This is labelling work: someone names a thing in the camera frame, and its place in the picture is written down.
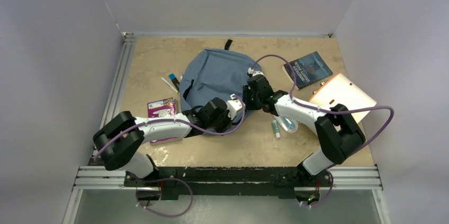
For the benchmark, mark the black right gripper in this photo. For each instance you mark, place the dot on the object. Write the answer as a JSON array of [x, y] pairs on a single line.
[[246, 92]]

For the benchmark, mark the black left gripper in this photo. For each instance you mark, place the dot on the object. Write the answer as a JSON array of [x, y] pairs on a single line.
[[227, 124]]

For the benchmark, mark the blue fabric backpack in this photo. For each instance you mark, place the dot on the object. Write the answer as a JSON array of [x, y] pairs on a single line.
[[214, 73]]

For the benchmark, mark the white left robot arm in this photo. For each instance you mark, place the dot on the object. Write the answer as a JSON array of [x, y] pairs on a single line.
[[118, 141]]

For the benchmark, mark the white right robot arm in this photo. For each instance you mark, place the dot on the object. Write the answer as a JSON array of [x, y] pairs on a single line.
[[338, 133]]

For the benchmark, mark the light blue scissors blister pack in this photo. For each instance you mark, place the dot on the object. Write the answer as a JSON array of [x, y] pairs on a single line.
[[288, 125]]

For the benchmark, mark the green white glue stick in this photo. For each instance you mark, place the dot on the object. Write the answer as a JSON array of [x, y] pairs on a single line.
[[276, 129]]

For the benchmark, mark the dark blue paperback book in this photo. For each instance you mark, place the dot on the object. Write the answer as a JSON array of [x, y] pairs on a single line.
[[307, 70]]

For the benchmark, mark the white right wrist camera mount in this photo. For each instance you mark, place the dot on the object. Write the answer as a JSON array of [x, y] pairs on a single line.
[[252, 72]]

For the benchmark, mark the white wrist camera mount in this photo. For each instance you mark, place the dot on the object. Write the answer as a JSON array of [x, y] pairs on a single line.
[[234, 106], [252, 72]]

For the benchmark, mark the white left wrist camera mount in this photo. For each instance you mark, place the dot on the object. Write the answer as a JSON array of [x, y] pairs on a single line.
[[234, 106]]

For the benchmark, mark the white orange-edged ring binder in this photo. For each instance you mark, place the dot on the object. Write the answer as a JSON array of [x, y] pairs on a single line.
[[340, 90]]

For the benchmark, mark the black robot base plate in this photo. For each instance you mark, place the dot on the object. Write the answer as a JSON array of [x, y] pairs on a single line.
[[282, 182]]

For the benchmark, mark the aluminium frame rails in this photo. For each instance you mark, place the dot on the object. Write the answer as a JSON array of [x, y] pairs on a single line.
[[99, 196]]

